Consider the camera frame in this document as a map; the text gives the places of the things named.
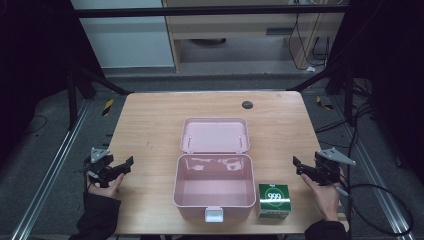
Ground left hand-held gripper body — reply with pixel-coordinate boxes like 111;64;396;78
83;146;117;189

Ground grey cable plug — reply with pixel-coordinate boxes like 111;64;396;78
334;186;351;199

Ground black metal stand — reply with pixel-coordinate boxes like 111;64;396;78
287;56;374;128
65;63;134;132

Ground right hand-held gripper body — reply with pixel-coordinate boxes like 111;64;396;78
314;147;357;187

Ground black metal frame bar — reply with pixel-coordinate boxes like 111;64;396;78
71;5;349;19

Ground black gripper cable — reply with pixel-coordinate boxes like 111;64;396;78
345;159;415;237

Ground green medicine box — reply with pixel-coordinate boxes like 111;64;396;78
257;183;293;220

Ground person's right hand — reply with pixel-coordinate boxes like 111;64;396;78
300;168;346;222

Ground white cabinet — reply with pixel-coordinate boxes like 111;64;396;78
70;0;176;70

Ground aluminium floor rail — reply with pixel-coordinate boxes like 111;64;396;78
331;96;416;240
9;99;92;240

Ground black hanging cables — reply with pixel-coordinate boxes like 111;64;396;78
287;12;332;71

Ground yellow black tape strip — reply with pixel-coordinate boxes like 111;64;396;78
315;95;334;111
101;98;115;117

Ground light wooden desk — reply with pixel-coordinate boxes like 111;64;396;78
162;0;349;73

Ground black floor cables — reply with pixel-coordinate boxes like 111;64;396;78
314;78;378;151

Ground person's left hand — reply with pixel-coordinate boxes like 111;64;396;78
86;172;126;201

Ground pink plastic storage box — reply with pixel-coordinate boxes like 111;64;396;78
172;116;258;224

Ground thin black floor cable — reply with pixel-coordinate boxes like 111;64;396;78
23;114;48;136

